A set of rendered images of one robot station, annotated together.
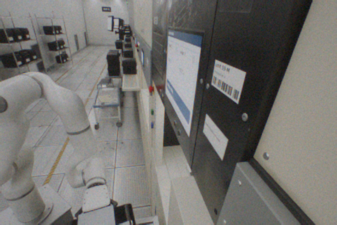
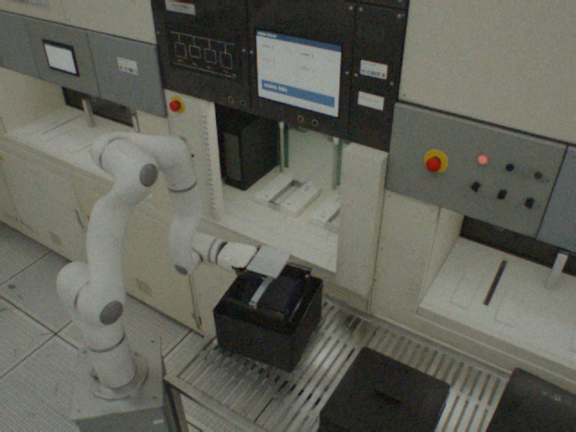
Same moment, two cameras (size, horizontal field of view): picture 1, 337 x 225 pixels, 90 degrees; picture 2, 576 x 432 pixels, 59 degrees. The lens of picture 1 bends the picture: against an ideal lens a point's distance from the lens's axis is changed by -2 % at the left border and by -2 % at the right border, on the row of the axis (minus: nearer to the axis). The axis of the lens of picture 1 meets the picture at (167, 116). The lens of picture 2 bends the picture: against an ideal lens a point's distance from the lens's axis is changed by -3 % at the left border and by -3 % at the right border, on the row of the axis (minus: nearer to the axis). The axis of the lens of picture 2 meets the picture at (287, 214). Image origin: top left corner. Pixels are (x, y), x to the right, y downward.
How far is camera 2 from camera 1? 125 cm
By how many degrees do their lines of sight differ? 37
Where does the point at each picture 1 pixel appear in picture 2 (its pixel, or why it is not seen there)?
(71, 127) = (190, 178)
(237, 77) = (382, 67)
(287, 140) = (410, 85)
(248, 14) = (382, 42)
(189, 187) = (357, 147)
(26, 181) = not seen: hidden behind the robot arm
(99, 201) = (247, 251)
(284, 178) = (413, 98)
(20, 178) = not seen: hidden behind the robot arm
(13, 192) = (118, 330)
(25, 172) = not seen: hidden behind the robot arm
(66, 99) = (182, 145)
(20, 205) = (124, 350)
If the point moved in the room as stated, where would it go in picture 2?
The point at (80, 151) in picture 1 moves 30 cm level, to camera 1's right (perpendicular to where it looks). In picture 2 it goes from (197, 210) to (271, 172)
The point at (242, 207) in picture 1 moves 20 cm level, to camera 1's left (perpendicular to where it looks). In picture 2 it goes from (403, 120) to (356, 145)
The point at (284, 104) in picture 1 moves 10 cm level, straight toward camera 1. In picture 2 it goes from (405, 74) to (418, 89)
